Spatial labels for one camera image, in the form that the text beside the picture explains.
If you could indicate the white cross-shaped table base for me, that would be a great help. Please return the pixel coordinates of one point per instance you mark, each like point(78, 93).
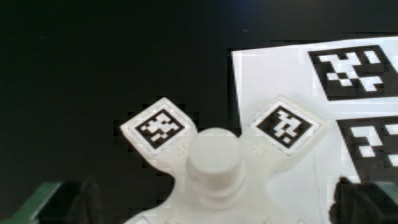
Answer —
point(222, 163)

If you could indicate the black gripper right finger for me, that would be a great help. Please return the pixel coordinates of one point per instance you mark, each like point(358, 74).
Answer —
point(364, 203)

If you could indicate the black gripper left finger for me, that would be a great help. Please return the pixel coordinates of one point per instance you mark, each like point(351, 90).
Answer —
point(64, 203)

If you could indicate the white marker tag sheet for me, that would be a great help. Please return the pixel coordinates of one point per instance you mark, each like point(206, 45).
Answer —
point(316, 95)

